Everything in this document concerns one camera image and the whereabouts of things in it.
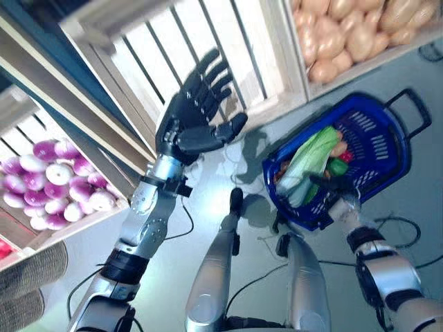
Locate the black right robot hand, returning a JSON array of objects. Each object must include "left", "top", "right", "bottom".
[{"left": 307, "top": 172, "right": 363, "bottom": 208}]

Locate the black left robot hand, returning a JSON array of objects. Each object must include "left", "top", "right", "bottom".
[{"left": 154, "top": 48, "right": 249, "bottom": 166}]

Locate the green white napa cabbage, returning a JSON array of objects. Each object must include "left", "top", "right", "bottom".
[
  {"left": 289, "top": 179, "right": 321, "bottom": 208},
  {"left": 276, "top": 126, "right": 342, "bottom": 190}
]

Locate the blue plastic shopping basket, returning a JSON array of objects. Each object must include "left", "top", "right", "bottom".
[{"left": 261, "top": 88, "right": 433, "bottom": 232}]

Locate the grey woven basket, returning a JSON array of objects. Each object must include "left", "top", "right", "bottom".
[{"left": 0, "top": 241, "right": 69, "bottom": 332}]

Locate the green bell pepper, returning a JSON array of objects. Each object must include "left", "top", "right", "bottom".
[{"left": 327, "top": 159, "right": 349, "bottom": 177}]

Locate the silver right robot leg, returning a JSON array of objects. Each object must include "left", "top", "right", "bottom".
[{"left": 275, "top": 232, "right": 332, "bottom": 332}]

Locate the silver robot leg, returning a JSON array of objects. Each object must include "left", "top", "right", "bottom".
[
  {"left": 185, "top": 188, "right": 245, "bottom": 332},
  {"left": 275, "top": 232, "right": 332, "bottom": 332}
]

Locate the wood and grey display rack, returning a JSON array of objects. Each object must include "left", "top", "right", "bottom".
[{"left": 0, "top": 0, "right": 312, "bottom": 274}]

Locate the silver left robot leg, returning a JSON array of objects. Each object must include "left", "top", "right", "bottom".
[{"left": 185, "top": 188, "right": 245, "bottom": 332}]

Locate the grey robot torso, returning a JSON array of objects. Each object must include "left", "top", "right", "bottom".
[{"left": 224, "top": 316, "right": 288, "bottom": 332}]

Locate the black round floor disc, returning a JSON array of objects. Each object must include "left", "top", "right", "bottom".
[{"left": 418, "top": 43, "right": 443, "bottom": 63}]

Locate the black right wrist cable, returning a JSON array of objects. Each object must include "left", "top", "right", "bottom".
[{"left": 373, "top": 214, "right": 443, "bottom": 269}]

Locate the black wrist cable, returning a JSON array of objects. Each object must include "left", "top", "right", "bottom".
[
  {"left": 373, "top": 214, "right": 443, "bottom": 269},
  {"left": 161, "top": 202, "right": 195, "bottom": 243}
]

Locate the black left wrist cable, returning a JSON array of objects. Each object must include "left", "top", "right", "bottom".
[{"left": 161, "top": 202, "right": 195, "bottom": 243}]

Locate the black robot tether cable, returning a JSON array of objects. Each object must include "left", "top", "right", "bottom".
[{"left": 226, "top": 262, "right": 290, "bottom": 312}]

